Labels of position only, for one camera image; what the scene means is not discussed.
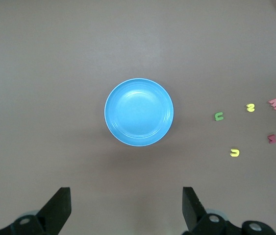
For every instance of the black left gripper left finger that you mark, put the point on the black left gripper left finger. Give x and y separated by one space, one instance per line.
54 215

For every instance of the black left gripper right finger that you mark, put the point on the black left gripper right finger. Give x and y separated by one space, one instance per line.
194 215

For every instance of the yellow foam letter u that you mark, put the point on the yellow foam letter u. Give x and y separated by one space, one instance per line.
233 153

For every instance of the green foam letter u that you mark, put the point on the green foam letter u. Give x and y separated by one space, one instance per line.
216 117

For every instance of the yellow foam letter s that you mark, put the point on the yellow foam letter s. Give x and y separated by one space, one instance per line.
250 107

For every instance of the blue plate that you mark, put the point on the blue plate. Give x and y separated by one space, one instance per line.
139 112

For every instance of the pink foam letter W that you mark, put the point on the pink foam letter W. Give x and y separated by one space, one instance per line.
275 104

